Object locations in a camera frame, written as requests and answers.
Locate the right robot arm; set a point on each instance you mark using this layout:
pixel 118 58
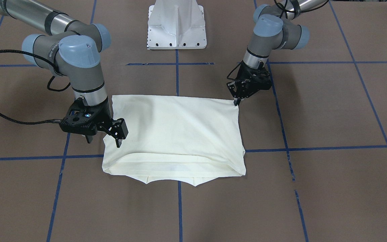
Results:
pixel 69 48

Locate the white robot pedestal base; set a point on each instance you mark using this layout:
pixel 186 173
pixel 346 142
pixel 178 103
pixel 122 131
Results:
pixel 176 24

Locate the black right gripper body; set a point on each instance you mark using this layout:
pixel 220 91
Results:
pixel 103 113

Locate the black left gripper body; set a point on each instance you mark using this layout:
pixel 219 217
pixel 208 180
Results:
pixel 246 85

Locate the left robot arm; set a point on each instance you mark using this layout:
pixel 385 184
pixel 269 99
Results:
pixel 273 30

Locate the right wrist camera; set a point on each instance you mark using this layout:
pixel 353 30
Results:
pixel 79 121

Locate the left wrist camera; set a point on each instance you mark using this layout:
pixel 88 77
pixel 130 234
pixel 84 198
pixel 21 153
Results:
pixel 258 80

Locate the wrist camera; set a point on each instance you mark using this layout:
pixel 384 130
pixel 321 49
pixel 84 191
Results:
pixel 258 80
pixel 79 121

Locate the cream long-sleeve cat shirt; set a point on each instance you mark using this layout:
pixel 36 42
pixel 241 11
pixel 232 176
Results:
pixel 188 139

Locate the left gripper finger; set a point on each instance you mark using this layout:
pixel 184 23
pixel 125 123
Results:
pixel 237 101

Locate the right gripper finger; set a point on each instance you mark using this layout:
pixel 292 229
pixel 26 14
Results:
pixel 89 139
pixel 118 142

